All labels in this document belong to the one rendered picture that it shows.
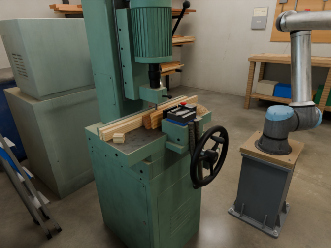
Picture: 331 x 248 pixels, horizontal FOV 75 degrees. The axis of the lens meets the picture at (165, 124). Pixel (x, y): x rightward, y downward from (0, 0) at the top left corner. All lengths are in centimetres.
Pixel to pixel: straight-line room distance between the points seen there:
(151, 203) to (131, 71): 65
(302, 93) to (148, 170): 108
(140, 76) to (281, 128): 90
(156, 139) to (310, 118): 102
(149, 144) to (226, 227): 107
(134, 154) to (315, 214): 161
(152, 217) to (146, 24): 90
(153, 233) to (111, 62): 90
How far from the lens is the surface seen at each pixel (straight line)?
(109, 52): 114
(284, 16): 152
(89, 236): 180
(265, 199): 169
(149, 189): 104
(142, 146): 89
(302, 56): 161
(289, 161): 150
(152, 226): 122
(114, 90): 117
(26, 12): 327
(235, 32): 450
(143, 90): 110
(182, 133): 91
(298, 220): 201
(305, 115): 159
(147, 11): 96
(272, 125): 148
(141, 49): 99
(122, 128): 99
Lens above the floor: 135
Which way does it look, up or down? 25 degrees down
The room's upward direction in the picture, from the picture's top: 2 degrees counter-clockwise
